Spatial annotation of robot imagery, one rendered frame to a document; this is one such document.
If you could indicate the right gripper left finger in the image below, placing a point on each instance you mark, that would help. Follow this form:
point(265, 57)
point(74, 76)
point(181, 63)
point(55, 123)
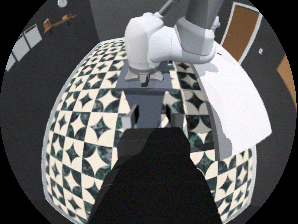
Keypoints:
point(129, 120)

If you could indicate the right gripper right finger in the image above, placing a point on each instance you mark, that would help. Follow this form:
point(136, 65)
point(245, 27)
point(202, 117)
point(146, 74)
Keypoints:
point(175, 118)

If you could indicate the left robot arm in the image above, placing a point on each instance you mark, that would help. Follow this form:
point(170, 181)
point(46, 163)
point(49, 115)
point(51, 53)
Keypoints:
point(160, 14)

